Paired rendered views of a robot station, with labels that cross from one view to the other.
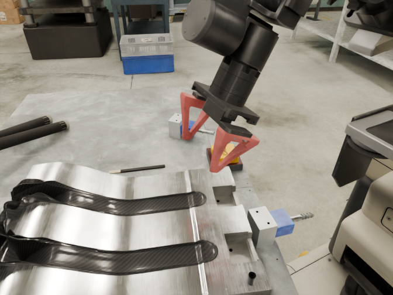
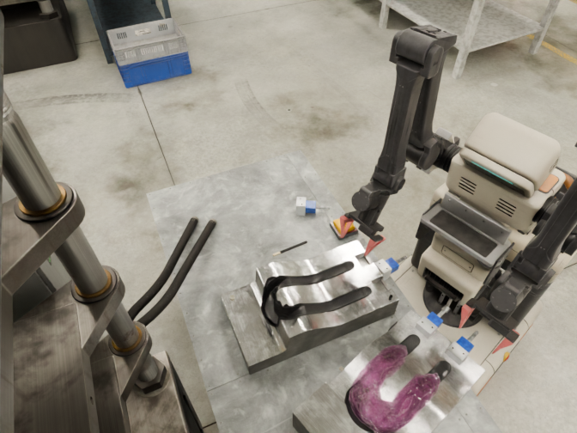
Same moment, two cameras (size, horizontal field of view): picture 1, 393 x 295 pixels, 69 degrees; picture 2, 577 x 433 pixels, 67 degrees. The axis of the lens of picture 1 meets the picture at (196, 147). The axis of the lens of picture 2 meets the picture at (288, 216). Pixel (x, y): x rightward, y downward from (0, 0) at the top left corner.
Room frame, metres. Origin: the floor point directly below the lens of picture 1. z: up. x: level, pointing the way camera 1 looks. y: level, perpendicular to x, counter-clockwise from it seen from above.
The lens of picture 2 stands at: (-0.39, 0.42, 2.06)
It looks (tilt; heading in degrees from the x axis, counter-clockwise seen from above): 48 degrees down; 344
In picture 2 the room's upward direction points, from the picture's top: straight up
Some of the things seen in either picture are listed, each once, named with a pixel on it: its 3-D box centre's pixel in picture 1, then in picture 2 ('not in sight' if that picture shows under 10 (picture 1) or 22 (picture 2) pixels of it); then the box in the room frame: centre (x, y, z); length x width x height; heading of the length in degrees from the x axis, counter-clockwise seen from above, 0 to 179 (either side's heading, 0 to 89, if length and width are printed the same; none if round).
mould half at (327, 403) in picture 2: not in sight; (392, 393); (-0.05, 0.03, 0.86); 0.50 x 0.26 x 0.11; 115
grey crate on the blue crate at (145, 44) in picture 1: (147, 44); (147, 41); (3.48, 0.59, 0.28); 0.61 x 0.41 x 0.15; 97
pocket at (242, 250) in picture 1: (241, 253); (380, 288); (0.26, -0.07, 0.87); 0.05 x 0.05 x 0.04; 7
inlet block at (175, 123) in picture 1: (192, 129); (312, 206); (0.70, 0.01, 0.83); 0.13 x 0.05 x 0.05; 69
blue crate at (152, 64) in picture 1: (148, 59); (152, 59); (3.48, 0.59, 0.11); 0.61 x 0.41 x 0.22; 97
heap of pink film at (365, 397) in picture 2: not in sight; (394, 385); (-0.04, 0.03, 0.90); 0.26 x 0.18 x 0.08; 115
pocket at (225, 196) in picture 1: (226, 202); (363, 262); (0.37, -0.06, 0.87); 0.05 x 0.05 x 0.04; 7
